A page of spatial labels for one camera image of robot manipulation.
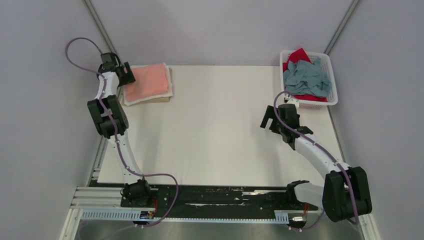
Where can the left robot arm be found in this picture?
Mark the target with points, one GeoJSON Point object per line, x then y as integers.
{"type": "Point", "coordinates": [112, 123]}

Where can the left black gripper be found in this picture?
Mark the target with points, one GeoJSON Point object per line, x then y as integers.
{"type": "Point", "coordinates": [128, 78]}

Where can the folded white t shirt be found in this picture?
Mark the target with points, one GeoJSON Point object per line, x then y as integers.
{"type": "Point", "coordinates": [149, 99]}

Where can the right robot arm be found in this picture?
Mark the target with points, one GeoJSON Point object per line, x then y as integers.
{"type": "Point", "coordinates": [345, 194]}

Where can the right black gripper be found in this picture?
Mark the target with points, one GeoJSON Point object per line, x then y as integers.
{"type": "Point", "coordinates": [269, 114]}

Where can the white slotted cable duct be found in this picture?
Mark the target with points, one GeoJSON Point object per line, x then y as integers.
{"type": "Point", "coordinates": [144, 216]}

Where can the left aluminium frame post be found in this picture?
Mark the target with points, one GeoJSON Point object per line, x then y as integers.
{"type": "Point", "coordinates": [95, 17]}

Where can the white plastic basket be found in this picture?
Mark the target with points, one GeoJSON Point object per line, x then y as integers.
{"type": "Point", "coordinates": [326, 65]}

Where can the salmon pink t shirt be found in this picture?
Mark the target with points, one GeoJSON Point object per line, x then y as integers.
{"type": "Point", "coordinates": [147, 82]}

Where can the right aluminium frame post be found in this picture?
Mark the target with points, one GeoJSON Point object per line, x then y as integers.
{"type": "Point", "coordinates": [351, 10]}

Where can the red t shirt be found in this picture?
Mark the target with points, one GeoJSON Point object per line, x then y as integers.
{"type": "Point", "coordinates": [297, 55]}

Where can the aluminium frame post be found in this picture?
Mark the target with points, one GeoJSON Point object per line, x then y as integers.
{"type": "Point", "coordinates": [351, 10]}
{"type": "Point", "coordinates": [95, 17]}

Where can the folded beige t shirt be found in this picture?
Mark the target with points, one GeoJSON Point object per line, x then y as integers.
{"type": "Point", "coordinates": [161, 98]}

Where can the grey blue t shirt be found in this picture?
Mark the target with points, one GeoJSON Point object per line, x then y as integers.
{"type": "Point", "coordinates": [306, 78]}

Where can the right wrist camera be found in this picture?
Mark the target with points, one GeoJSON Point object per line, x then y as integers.
{"type": "Point", "coordinates": [293, 101]}

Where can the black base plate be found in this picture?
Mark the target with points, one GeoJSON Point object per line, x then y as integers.
{"type": "Point", "coordinates": [246, 202]}

